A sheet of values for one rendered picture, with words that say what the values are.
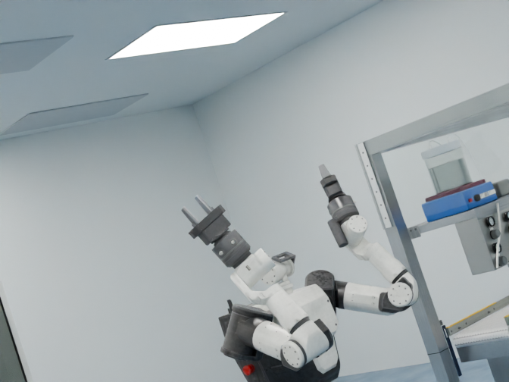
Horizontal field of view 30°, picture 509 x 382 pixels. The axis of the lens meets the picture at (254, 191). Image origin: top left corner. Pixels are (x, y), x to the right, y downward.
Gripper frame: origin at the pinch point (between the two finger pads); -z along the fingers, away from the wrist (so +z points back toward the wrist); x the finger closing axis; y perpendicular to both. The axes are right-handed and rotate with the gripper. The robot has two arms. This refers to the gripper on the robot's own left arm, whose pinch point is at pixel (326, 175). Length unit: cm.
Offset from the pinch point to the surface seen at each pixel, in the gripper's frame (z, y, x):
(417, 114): -194, -86, -389
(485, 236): 32, -42, -38
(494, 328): 58, -31, -59
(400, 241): 15, -14, -50
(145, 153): -317, 142, -463
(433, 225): 17, -28, -46
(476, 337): 57, -24, -63
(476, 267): 38, -34, -46
